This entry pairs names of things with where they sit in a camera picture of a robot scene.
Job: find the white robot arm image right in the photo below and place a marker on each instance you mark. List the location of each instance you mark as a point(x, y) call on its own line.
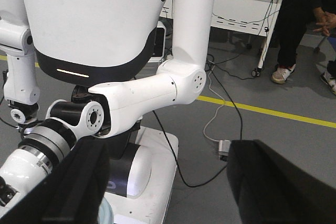
point(124, 103)

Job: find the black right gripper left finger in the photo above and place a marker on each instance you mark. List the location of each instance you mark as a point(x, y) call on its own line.
point(72, 193)

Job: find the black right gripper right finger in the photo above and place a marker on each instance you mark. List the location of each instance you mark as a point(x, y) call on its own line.
point(268, 188)

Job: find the seated man in black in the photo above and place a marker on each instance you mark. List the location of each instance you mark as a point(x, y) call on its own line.
point(293, 18)

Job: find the white office desk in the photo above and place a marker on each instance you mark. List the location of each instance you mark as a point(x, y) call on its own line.
point(249, 3)

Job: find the white robot mobile base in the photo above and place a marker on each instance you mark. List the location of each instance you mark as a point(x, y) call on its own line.
point(140, 182)

